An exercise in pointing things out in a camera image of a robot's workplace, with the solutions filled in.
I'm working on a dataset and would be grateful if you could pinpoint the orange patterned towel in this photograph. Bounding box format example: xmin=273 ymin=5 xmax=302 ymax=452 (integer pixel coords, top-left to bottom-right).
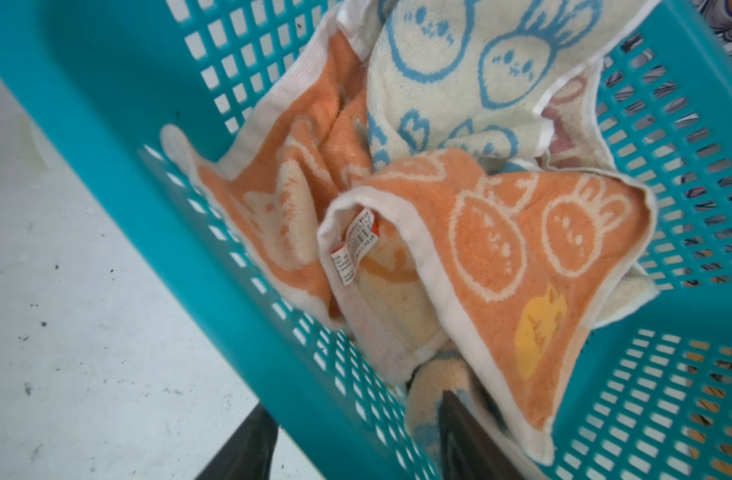
xmin=160 ymin=29 xmax=656 ymax=465

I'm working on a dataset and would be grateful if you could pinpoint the teal plastic basket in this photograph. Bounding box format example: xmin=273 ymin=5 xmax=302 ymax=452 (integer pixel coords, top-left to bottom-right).
xmin=0 ymin=1 xmax=732 ymax=479

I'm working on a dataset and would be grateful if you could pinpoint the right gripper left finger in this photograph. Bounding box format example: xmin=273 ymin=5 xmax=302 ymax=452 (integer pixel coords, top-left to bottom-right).
xmin=196 ymin=403 xmax=279 ymax=480

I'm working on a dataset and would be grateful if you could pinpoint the pink and cream towel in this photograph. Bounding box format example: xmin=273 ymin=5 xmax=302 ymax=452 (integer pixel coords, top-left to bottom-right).
xmin=538 ymin=60 xmax=616 ymax=171

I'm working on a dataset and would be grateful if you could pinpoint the blue and cream towel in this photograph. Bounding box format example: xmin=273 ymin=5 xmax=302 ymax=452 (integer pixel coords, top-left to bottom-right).
xmin=337 ymin=0 xmax=654 ymax=172

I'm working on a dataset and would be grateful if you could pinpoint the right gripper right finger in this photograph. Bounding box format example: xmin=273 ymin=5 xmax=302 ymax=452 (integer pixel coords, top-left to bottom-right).
xmin=439 ymin=391 xmax=524 ymax=480

